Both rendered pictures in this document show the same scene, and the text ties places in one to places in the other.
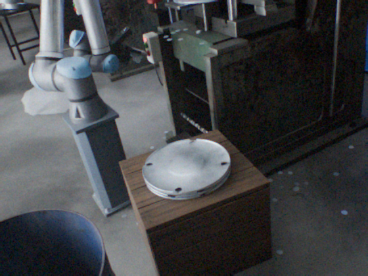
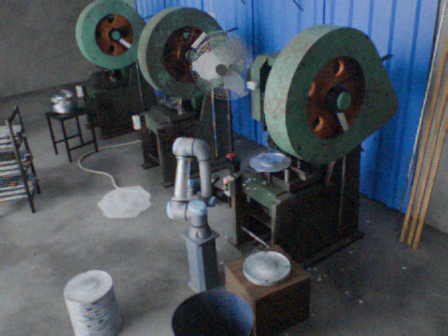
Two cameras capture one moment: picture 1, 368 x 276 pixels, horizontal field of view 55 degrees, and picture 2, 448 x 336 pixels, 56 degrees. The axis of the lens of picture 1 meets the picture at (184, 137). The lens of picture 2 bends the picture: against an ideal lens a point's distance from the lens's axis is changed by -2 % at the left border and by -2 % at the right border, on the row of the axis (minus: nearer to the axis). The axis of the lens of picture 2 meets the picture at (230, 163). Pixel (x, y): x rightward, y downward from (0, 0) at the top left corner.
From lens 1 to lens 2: 1.63 m
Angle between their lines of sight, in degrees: 11
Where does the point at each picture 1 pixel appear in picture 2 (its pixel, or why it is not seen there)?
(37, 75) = (173, 210)
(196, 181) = (274, 275)
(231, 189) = (292, 280)
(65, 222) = (220, 296)
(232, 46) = (288, 198)
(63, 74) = (194, 213)
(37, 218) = (206, 294)
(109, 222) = not seen: hidden behind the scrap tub
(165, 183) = (258, 276)
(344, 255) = (346, 315)
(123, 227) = not seen: hidden behind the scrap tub
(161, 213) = (260, 292)
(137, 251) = not seen: hidden behind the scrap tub
